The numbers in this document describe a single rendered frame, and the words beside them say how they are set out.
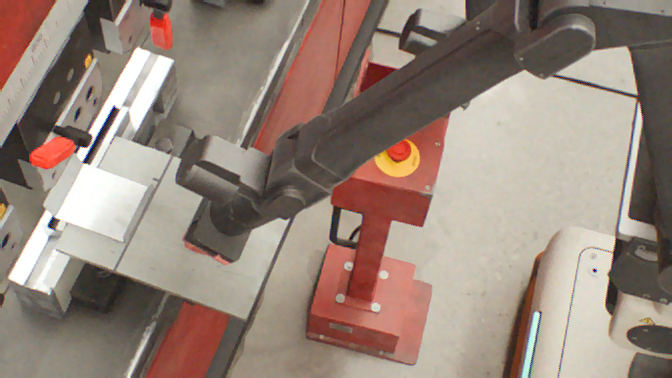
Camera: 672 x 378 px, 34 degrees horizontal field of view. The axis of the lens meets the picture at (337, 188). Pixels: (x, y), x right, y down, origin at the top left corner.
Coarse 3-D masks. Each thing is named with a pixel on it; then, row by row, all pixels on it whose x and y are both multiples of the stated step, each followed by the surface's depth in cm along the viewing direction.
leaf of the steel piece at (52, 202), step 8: (72, 160) 144; (80, 160) 145; (72, 168) 144; (80, 168) 146; (64, 176) 143; (72, 176) 145; (56, 184) 142; (64, 184) 143; (56, 192) 142; (64, 192) 144; (48, 200) 141; (56, 200) 142; (48, 208) 141; (56, 208) 143
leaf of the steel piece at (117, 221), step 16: (80, 176) 145; (96, 176) 145; (112, 176) 146; (80, 192) 144; (96, 192) 144; (112, 192) 145; (128, 192) 145; (144, 192) 145; (64, 208) 143; (80, 208) 143; (96, 208) 143; (112, 208) 143; (128, 208) 144; (80, 224) 142; (96, 224) 142; (112, 224) 142; (128, 224) 141
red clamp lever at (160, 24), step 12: (144, 0) 129; (156, 0) 129; (168, 0) 129; (156, 12) 131; (168, 12) 130; (156, 24) 132; (168, 24) 133; (156, 36) 135; (168, 36) 135; (168, 48) 137
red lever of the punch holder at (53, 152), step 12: (60, 132) 119; (72, 132) 118; (84, 132) 119; (48, 144) 113; (60, 144) 114; (72, 144) 116; (84, 144) 118; (36, 156) 111; (48, 156) 111; (60, 156) 113; (48, 168) 112
